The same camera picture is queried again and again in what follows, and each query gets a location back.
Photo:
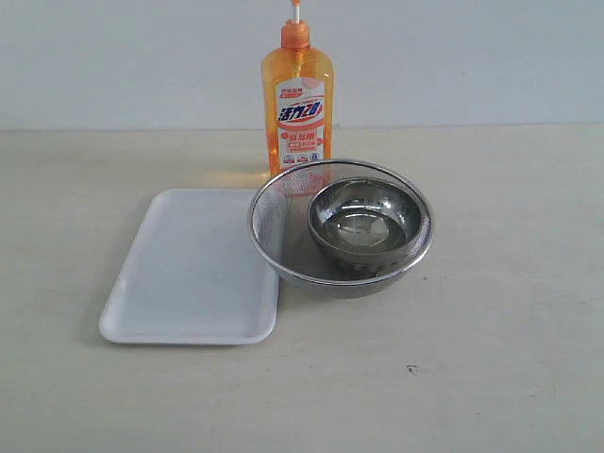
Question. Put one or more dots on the white rectangular plastic tray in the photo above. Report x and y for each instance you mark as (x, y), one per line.
(192, 275)

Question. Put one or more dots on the orange dish soap bottle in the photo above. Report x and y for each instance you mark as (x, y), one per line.
(298, 91)

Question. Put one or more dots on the steel mesh strainer basket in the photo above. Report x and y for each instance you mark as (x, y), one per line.
(278, 225)

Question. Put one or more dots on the small stainless steel bowl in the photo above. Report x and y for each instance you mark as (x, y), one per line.
(368, 224)

